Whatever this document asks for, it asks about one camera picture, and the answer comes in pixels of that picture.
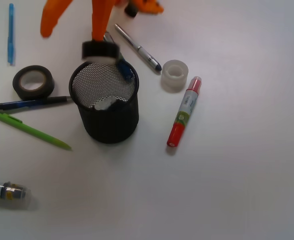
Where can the black whiteboard marker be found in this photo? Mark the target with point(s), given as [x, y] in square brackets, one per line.
[14, 195]

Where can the clear tape roll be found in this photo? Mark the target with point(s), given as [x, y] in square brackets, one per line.
[174, 75]

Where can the blue cap whiteboard marker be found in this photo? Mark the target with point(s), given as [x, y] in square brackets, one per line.
[125, 70]

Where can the light blue pen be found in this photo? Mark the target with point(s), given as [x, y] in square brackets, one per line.
[10, 39]

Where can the black mesh pen holder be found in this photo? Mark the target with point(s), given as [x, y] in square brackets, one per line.
[107, 103]

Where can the black blue mechanical pencil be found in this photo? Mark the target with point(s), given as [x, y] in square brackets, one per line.
[6, 106]

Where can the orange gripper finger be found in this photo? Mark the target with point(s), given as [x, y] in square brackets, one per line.
[51, 13]

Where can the silver white pen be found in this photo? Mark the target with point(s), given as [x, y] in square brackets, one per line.
[146, 56]

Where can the red whiteboard marker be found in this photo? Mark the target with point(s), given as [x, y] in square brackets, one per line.
[184, 112]

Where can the green mechanical pencil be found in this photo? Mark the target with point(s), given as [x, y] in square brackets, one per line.
[18, 124]

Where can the large black tape roll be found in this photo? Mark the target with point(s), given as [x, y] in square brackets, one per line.
[33, 82]

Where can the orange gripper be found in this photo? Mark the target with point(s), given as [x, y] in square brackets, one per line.
[101, 11]

